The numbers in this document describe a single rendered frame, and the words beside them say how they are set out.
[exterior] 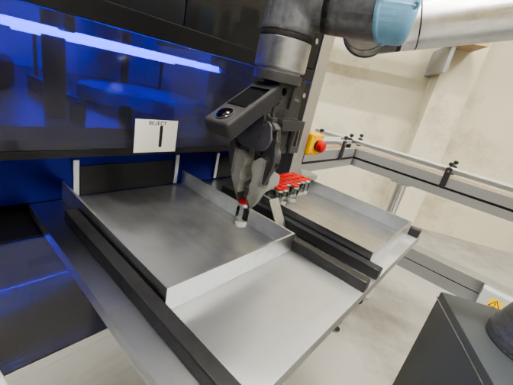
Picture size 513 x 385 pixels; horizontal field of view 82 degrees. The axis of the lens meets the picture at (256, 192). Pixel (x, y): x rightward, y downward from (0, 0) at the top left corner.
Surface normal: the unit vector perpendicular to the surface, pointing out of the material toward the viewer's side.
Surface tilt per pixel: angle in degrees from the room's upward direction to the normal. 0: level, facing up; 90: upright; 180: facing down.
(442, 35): 134
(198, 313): 0
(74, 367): 90
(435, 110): 90
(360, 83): 90
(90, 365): 90
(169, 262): 0
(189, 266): 0
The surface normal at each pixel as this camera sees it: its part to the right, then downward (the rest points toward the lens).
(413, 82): -0.23, 0.29
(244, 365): 0.20, -0.92
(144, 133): 0.73, 0.38
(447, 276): -0.66, 0.14
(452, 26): -0.28, 0.61
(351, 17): -0.37, 0.74
